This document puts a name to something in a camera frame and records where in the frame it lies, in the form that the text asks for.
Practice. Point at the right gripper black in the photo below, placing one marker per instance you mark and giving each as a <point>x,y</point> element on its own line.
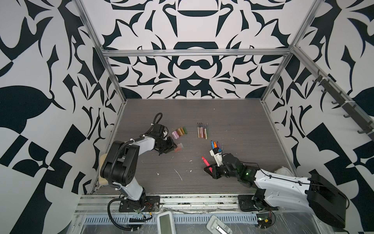
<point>215,174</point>

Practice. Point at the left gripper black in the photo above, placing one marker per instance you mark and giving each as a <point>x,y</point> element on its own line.
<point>171,146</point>

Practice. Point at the pink highlighter marker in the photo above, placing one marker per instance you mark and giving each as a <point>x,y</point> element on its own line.
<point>207,163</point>

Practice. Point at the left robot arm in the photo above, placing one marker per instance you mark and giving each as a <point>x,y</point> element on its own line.
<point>120,163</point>

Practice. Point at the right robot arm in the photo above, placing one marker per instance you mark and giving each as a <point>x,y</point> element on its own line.
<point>314,195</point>

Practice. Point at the white alarm clock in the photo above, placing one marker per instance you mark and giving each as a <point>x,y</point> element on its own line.
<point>284,171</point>

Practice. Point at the white grey device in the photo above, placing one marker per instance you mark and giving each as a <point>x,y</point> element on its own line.
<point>216,226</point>

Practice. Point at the small circuit board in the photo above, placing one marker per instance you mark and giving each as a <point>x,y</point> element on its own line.
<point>266,220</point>

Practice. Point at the white tablet device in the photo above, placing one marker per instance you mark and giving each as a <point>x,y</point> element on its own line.
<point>165,223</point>

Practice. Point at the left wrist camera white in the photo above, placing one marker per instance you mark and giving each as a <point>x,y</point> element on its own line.
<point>165,135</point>

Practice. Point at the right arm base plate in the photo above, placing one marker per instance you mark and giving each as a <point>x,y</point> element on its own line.
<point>254,203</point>

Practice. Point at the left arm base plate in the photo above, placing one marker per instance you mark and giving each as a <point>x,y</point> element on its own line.
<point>145,204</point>

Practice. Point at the black coat hook rail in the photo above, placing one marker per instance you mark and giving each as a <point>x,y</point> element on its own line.
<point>352,109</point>

